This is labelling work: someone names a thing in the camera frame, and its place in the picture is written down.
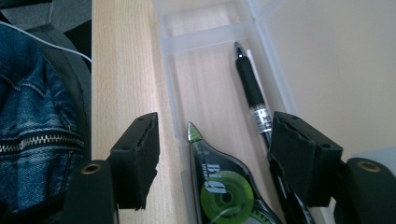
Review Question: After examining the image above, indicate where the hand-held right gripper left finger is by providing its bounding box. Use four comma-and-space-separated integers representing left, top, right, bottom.
108, 112, 161, 211

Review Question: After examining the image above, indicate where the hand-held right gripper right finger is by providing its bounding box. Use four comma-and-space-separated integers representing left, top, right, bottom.
268, 111, 344, 208

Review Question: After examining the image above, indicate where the green correction tape dispenser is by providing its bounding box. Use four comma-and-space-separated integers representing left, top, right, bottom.
186, 120, 283, 224

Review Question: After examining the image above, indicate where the black pen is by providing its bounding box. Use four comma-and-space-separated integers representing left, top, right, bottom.
233, 41, 316, 224

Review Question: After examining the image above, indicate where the translucent plastic pencil box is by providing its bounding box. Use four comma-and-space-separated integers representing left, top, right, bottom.
152, 0, 396, 224

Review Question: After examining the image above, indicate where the blue denim garment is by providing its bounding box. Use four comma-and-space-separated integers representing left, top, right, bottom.
0, 21, 86, 213

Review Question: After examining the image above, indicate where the white cable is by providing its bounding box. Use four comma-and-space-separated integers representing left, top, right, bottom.
0, 20, 93, 63

